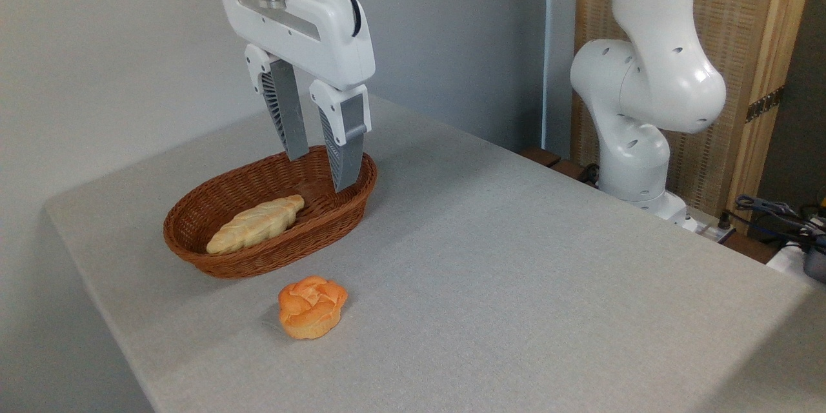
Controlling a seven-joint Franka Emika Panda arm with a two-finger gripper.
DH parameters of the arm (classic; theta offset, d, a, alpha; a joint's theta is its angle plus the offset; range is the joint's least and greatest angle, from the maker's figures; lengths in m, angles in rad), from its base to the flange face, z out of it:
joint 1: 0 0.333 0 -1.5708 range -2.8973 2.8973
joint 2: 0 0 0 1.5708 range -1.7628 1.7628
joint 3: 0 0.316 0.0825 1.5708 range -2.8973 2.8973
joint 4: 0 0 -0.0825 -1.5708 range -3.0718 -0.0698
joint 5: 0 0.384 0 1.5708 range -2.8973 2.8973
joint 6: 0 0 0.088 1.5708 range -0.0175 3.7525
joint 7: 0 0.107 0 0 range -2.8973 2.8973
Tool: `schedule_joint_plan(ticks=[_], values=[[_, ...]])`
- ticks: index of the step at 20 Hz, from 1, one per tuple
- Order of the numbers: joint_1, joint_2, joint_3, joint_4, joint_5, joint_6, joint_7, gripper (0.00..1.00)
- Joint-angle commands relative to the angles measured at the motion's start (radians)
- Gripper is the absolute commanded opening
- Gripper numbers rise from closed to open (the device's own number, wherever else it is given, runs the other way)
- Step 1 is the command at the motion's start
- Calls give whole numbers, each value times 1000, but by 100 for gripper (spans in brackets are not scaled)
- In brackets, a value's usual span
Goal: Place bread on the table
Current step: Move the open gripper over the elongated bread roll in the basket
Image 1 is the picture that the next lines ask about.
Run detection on pale braided bread loaf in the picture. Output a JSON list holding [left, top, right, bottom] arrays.
[[206, 194, 305, 256]]

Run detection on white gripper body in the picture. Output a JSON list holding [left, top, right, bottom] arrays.
[[216, 0, 376, 92]]

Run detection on brown wicker basket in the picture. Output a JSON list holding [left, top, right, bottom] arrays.
[[163, 146, 378, 279]]

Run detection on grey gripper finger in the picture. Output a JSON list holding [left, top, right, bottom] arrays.
[[245, 44, 310, 161], [309, 80, 372, 193]]

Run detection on white vertical pipe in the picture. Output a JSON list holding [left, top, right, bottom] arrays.
[[542, 0, 577, 157]]

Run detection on bundle of dark cables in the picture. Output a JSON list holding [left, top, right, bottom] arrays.
[[718, 194, 826, 285]]

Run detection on orange round bread roll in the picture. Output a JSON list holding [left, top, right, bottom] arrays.
[[278, 276, 348, 341]]

